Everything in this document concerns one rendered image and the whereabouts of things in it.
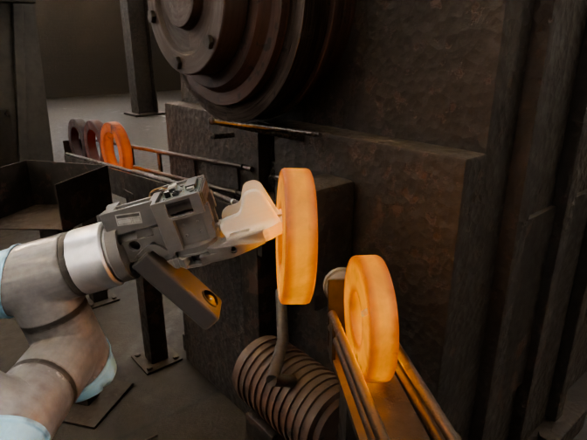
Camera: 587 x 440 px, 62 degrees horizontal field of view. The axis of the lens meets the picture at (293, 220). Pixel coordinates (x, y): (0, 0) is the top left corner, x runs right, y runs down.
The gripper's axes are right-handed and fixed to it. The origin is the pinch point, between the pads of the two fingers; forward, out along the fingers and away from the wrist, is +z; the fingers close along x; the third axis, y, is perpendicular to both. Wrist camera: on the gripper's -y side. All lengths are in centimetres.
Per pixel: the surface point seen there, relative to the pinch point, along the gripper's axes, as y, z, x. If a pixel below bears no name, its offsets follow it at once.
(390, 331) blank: -12.9, 7.0, -7.4
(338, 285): -14.2, 3.6, 7.9
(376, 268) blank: -8.0, 7.7, -1.8
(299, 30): 19.0, 9.0, 30.5
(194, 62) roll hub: 18.6, -9.5, 41.1
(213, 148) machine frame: -3, -15, 72
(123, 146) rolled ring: 0, -44, 101
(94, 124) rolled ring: 7, -56, 120
